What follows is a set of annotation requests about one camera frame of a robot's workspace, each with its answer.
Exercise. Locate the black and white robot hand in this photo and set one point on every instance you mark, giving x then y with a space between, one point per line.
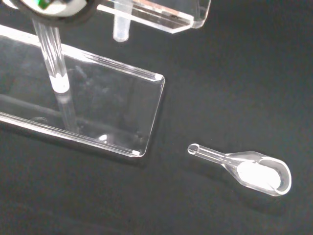
61 9

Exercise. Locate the transparent funnel stand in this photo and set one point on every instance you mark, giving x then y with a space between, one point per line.
110 102

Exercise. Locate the glass weighing funnel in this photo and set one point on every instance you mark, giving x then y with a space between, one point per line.
252 175

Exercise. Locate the black bench cloth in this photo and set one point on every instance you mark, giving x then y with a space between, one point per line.
220 73

